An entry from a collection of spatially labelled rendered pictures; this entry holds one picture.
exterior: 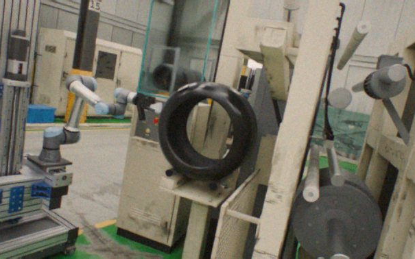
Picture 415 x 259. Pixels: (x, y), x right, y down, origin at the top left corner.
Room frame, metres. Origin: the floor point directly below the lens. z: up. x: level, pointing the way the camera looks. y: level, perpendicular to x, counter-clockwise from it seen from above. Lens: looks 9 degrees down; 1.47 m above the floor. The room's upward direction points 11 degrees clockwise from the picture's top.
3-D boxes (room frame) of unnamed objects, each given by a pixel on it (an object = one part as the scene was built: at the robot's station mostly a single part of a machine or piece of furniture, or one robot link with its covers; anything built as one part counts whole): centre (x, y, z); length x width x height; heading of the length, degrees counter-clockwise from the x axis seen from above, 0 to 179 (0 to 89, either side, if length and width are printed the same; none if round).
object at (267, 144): (2.07, -0.44, 1.05); 0.20 x 0.15 x 0.30; 162
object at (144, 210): (2.78, 0.31, 0.63); 0.56 x 0.41 x 1.27; 72
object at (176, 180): (2.02, 0.12, 0.83); 0.36 x 0.09 x 0.06; 162
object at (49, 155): (2.23, 1.06, 0.77); 0.15 x 0.15 x 0.10
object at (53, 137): (2.24, 1.06, 0.88); 0.13 x 0.12 x 0.14; 151
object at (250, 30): (1.77, -0.26, 1.71); 0.61 x 0.25 x 0.15; 162
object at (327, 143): (1.97, -0.68, 1.30); 0.83 x 0.13 x 0.08; 162
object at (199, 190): (1.98, -0.02, 0.80); 0.37 x 0.36 x 0.02; 72
